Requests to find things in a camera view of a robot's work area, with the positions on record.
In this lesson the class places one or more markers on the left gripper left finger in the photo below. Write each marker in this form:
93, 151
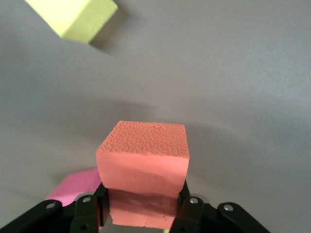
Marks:
48, 218

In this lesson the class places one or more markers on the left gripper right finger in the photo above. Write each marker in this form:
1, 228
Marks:
206, 218

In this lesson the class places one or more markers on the orange foam cube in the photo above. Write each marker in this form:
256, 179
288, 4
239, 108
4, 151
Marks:
143, 157

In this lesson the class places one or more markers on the yellow foam cube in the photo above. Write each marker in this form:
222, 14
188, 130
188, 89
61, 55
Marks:
70, 17

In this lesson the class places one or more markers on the magenta red foam cube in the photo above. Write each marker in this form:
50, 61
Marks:
73, 187

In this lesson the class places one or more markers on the brown table cover sheet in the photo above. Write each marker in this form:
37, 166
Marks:
218, 72

